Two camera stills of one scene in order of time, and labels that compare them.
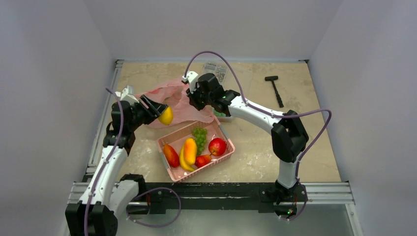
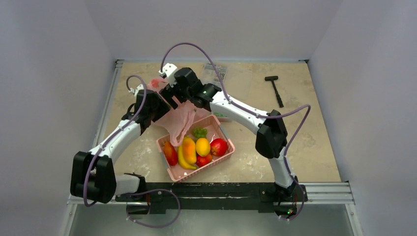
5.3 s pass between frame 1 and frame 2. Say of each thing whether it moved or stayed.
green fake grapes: stayed
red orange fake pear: stayed
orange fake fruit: moved
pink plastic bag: moved
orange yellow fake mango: stayed
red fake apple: stayed
